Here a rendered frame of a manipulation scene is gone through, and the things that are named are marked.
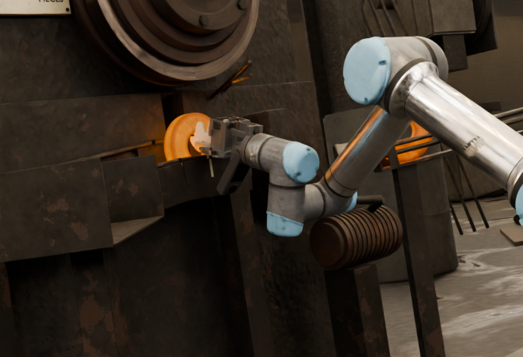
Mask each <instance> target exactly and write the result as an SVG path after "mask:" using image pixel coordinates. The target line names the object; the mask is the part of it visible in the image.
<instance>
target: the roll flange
mask: <svg viewBox="0 0 523 357"><path fill-rule="evenodd" d="M69 4H70V7H71V10H72V14H73V15H74V18H75V21H76V22H77V24H78V26H79V28H80V30H81V32H82V34H83V35H84V37H85V38H86V39H87V41H88V42H89V43H90V45H91V46H92V47H93V48H94V49H95V51H96V52H97V53H98V54H99V55H101V56H102V57H103V58H104V59H105V60H107V61H108V62H110V63H111V64H112V65H114V66H115V67H117V68H119V69H121V70H123V71H125V72H128V73H130V74H132V75H133V76H135V77H137V78H139V79H142V80H144V81H147V82H151V83H153V84H157V85H161V86H182V85H187V84H190V83H193V82H197V81H193V82H186V81H166V80H161V79H155V78H153V77H150V76H147V75H144V74H142V73H141V72H138V71H136V70H135V69H134V68H132V67H130V66H129V65H127V64H126V63H125V62H123V61H122V60H121V59H120V58H119V57H118V56H117V55H116V54H115V53H114V52H113V51H112V50H111V49H110V48H109V47H108V46H107V45H106V44H105V42H104V41H103V39H102V38H101V36H100V35H99V34H98V32H97V30H96V29H95V27H94V25H93V23H92V22H91V19H90V17H89V15H88V13H87V11H86V7H85V6H84V3H83V0H69Z"/></svg>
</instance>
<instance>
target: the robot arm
mask: <svg viewBox="0 0 523 357"><path fill-rule="evenodd" d="M343 76H344V79H345V81H344V83H345V87H346V90H347V92H348V94H349V95H350V97H351V98H352V99H353V100H355V101H356V102H357V103H360V104H364V105H367V106H369V105H373V104H376V105H377V106H376V107H375V108H374V109H373V111H372V112H371V113H370V115H369V116H368V118H367V119H366V120H365V121H364V123H363V124H362V125H361V127H360V128H359V130H358V131H357V132H356V134H355V135H354V136H353V137H352V139H351V140H350V141H349V143H348V144H347V146H346V147H345V148H344V149H343V151H342V152H341V153H340V155H339V156H338V158H337V159H336V160H335V162H334V163H333V164H332V165H331V167H330V168H329V169H328V171H327V172H326V174H325V175H324V176H323V177H322V178H321V180H320V181H319V182H317V183H315V184H307V185H306V183H307V182H309V181H311V180H312V179H314V177H315V176H316V172H317V170H318V168H319V157H318V154H317V153H316V151H315V150H314V149H312V148H311V147H309V146H307V145H304V144H301V143H299V142H291V141H289V140H285V139H282V138H277V137H275V136H271V135H267V134H262V132H263V125H260V124H254V123H251V122H250V120H248V119H244V118H241V117H235V116H233V118H232V117H217V118H216V119H212V118H210V120H209V124H208V127H207V130H206V132H205V128H204V125H203V123H202V122H201V121H199V122H198V123H197V125H196V129H195V136H191V138H190V141H191V143H192V145H193V146H194V147H195V149H196V150H197V151H199V152H201V153H204V154H207V155H210V156H212V157H216V158H220V159H229V160H230V163H229V165H228V167H227V168H226V170H225V172H224V174H223V176H222V178H221V180H220V182H219V184H218V186H217V188H216V189H217V191H218V192H219V193H220V194H221V195H227V194H236V193H237V192H238V190H239V189H240V186H241V185H242V183H243V181H244V178H245V177H246V176H247V173H248V171H249V169H250V168H251V167H253V168H255V169H258V170H262V171H265V172H267V173H270V174H269V197H268V210H267V211H266V213H267V229H268V231H269V232H270V233H272V234H274V235H277V236H284V237H292V236H298V235H300V234H301V233H302V229H303V226H304V224H303V222H306V221H311V220H315V219H319V218H324V217H328V216H332V215H333V216H335V215H341V214H343V213H345V212H349V211H351V210H352V209H353V208H354V207H355V205H356V200H357V190H358V189H359V188H360V186H361V185H362V184H363V182H364V181H365V180H366V179H367V178H368V177H369V176H370V174H371V173H372V172H373V170H374V169H375V168H376V166H377V165H378V164H379V162H380V161H381V160H382V159H383V158H384V157H385V155H386V154H387V153H388V151H389V150H390V149H391V147H392V146H393V145H394V144H395V143H396V142H397V141H398V139H399V138H400V137H401V135H402V134H403V133H404V131H405V130H406V129H407V127H408V126H410V124H411V123H412V122H413V121H414V122H416V123H417V124H418V125H419V126H420V127H422V128H423V129H425V130H426V131H428V132H429V133H430V134H432V136H434V137H435V138H437V139H438V140H439V141H441V142H442V143H444V144H445V145H446V146H447V147H448V148H450V149H451V150H453V151H454V152H456V153H457V154H458V155H460V157H462V158H463V159H465V160H466V161H467V162H469V163H470V164H472V165H473V166H474V167H475V168H476V169H478V170H479V171H481V172H482V173H484V174H485V175H486V176H488V177H489V178H490V179H491V180H493V181H494V182H495V183H497V184H498V185H500V186H501V187H502V188H503V189H504V190H506V191H507V192H508V198H509V204H510V205H511V206H512V208H514V209H515V210H516V212H517V215H519V217H520V220H519V222H520V223H521V226H522V227H523V136H521V135H520V134H518V133H517V132H516V131H514V130H513V129H511V128H510V127H508V126H507V125H506V124H504V123H503V122H502V121H500V120H498V119H497V118H495V117H494V116H493V115H492V114H490V113H488V112H487V111H485V110H484V109H483V108H482V107H480V106H478V105H477V104H476V103H474V102H472V101H471V100H470V99H468V98H467V97H466V96H464V95H462V94H461V93H460V92H459V91H457V90H456V89H454V88H452V87H451V86H449V85H448V84H447V83H446V82H447V80H448V61H447V59H446V56H445V54H444V52H443V51H442V50H441V48H440V47H439V46H438V45H437V44H435V43H434V42H433V41H432V40H429V39H427V38H425V37H371V38H369V39H363V40H360V41H358V42H357V43H355V44H354V45H353V46H352V47H351V49H350V50H349V53H348V54H347V56H346V59H345V63H344V68H343ZM239 119H240V120H239ZM241 120H242V121H241Z"/></svg>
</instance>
